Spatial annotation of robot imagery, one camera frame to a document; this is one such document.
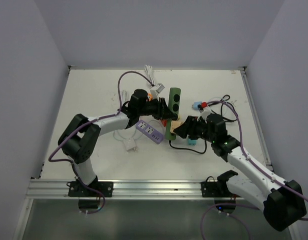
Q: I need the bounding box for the red cube socket adapter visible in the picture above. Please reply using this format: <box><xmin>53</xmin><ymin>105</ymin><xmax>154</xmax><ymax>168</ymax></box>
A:
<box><xmin>161</xmin><ymin>119</ymin><xmax>167</xmax><ymax>127</ymax></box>

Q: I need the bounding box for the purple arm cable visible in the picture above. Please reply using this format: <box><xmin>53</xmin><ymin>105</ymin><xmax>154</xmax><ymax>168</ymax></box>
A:
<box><xmin>48</xmin><ymin>71</ymin><xmax>154</xmax><ymax>216</ymax></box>
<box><xmin>200</xmin><ymin>99</ymin><xmax>308</xmax><ymax>240</ymax></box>

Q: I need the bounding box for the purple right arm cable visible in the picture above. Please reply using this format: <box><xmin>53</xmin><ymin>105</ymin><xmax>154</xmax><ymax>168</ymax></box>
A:
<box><xmin>200</xmin><ymin>99</ymin><xmax>308</xmax><ymax>240</ymax></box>

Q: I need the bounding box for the aluminium front rail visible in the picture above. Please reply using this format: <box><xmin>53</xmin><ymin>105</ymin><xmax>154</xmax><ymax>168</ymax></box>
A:
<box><xmin>26</xmin><ymin>177</ymin><xmax>289</xmax><ymax>201</ymax></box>

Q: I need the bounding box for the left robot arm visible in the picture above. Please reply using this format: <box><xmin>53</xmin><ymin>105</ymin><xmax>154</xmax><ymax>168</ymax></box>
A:
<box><xmin>58</xmin><ymin>89</ymin><xmax>180</xmax><ymax>197</ymax></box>

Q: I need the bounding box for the dark teal charger plug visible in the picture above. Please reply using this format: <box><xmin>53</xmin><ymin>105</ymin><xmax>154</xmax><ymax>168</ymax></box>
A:
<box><xmin>187</xmin><ymin>138</ymin><xmax>197</xmax><ymax>146</ymax></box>

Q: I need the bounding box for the white charger plug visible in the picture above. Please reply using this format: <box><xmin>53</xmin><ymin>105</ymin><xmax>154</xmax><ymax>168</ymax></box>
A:
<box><xmin>123</xmin><ymin>138</ymin><xmax>138</xmax><ymax>152</ymax></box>

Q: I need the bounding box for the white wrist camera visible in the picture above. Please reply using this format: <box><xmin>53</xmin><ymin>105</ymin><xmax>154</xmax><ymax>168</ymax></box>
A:
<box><xmin>150</xmin><ymin>83</ymin><xmax>165</xmax><ymax>99</ymax></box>
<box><xmin>197</xmin><ymin>102</ymin><xmax>213</xmax><ymax>121</ymax></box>

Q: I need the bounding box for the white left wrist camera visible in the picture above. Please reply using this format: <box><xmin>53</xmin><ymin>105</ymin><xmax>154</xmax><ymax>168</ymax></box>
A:
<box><xmin>150</xmin><ymin>83</ymin><xmax>165</xmax><ymax>99</ymax></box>

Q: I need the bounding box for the white cord bundle orange strip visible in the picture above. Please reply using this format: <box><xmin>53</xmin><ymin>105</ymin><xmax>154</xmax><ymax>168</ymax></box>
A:
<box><xmin>144</xmin><ymin>65</ymin><xmax>157</xmax><ymax>88</ymax></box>

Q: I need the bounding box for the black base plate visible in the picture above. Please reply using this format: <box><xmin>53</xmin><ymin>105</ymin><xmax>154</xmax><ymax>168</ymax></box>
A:
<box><xmin>200</xmin><ymin>181</ymin><xmax>239</xmax><ymax>198</ymax></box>
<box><xmin>66</xmin><ymin>180</ymin><xmax>114</xmax><ymax>198</ymax></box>

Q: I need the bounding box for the light blue charger plug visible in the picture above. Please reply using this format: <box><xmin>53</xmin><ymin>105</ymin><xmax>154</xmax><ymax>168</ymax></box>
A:
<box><xmin>192</xmin><ymin>101</ymin><xmax>202</xmax><ymax>111</ymax></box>

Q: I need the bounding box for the green power strip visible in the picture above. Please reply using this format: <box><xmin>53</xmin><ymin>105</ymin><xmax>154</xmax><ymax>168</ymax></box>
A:
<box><xmin>165</xmin><ymin>87</ymin><xmax>181</xmax><ymax>141</ymax></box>

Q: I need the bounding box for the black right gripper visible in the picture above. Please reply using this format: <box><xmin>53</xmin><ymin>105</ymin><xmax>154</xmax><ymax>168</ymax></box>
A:
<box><xmin>174</xmin><ymin>115</ymin><xmax>215</xmax><ymax>143</ymax></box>

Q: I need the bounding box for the white cord bundle purple strip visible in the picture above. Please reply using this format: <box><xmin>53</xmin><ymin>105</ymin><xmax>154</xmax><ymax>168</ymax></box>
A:
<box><xmin>121</xmin><ymin>90</ymin><xmax>130</xmax><ymax>105</ymax></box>

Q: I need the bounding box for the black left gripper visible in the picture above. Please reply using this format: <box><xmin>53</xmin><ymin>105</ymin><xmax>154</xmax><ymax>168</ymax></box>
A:
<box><xmin>137</xmin><ymin>96</ymin><xmax>175</xmax><ymax>120</ymax></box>

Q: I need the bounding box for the orange power strip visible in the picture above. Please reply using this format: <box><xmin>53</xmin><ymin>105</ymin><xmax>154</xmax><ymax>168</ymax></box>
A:
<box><xmin>147</xmin><ymin>93</ymin><xmax>152</xmax><ymax>101</ymax></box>

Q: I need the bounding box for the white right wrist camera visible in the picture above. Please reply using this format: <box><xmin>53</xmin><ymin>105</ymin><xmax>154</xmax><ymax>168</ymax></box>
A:
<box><xmin>197</xmin><ymin>102</ymin><xmax>213</xmax><ymax>121</ymax></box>

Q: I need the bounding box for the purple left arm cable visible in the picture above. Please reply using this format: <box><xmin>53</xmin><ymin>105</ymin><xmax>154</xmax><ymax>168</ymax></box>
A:
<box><xmin>48</xmin><ymin>71</ymin><xmax>154</xmax><ymax>216</ymax></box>

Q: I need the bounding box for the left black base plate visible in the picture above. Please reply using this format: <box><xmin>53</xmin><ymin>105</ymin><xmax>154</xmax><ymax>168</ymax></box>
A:
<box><xmin>66</xmin><ymin>180</ymin><xmax>114</xmax><ymax>198</ymax></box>

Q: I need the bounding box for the beige cube adapter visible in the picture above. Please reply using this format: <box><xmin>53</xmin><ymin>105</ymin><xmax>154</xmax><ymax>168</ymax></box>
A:
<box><xmin>170</xmin><ymin>120</ymin><xmax>183</xmax><ymax>134</ymax></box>

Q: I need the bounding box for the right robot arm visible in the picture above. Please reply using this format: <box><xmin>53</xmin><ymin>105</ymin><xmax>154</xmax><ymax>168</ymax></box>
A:
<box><xmin>173</xmin><ymin>113</ymin><xmax>306</xmax><ymax>232</ymax></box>

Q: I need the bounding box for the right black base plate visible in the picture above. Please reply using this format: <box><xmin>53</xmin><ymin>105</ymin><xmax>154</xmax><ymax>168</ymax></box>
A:
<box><xmin>200</xmin><ymin>181</ymin><xmax>239</xmax><ymax>198</ymax></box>

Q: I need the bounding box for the purple power strip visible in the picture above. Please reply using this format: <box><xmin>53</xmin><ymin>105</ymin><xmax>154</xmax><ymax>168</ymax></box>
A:
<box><xmin>135</xmin><ymin>120</ymin><xmax>164</xmax><ymax>144</ymax></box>

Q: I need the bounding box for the black power cord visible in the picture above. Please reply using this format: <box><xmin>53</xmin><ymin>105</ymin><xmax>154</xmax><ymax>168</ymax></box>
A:
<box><xmin>168</xmin><ymin>93</ymin><xmax>240</xmax><ymax>155</ymax></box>

